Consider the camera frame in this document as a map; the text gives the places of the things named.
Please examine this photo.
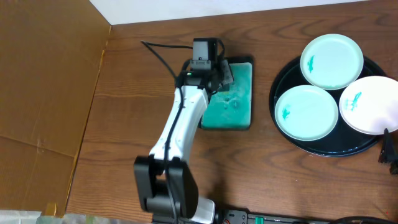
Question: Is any black rectangular soap tray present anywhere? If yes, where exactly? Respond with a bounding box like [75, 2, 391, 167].
[200, 56, 254, 130]

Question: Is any green yellow scrub sponge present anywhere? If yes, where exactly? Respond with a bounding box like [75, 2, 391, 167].
[219, 59, 234, 91]

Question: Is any round black serving tray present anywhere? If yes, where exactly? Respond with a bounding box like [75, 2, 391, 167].
[269, 56, 384, 157]

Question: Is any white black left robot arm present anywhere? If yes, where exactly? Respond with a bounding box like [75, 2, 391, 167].
[134, 60, 233, 223]

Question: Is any white plate with green stain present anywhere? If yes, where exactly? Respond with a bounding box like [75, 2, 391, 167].
[339, 76, 397, 135]

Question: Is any brown cardboard panel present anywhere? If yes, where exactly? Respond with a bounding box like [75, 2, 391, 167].
[1, 0, 111, 217]

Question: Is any mint green plate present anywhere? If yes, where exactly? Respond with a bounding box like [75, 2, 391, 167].
[300, 34, 364, 90]
[274, 85, 339, 141]

